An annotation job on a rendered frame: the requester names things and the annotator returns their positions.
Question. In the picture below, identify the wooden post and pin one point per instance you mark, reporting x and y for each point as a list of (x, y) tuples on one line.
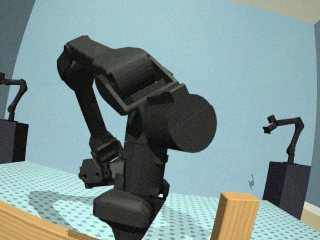
[(235, 216)]

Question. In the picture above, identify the long wooden board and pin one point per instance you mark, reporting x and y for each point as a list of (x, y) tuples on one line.
[(16, 224)]

